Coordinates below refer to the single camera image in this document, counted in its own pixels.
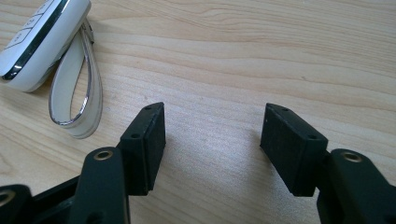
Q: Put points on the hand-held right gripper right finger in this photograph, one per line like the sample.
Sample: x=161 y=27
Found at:
x=295 y=152

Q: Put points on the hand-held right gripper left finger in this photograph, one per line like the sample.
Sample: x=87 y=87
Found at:
x=141 y=155

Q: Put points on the white car key fob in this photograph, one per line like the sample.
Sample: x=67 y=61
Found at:
x=40 y=40

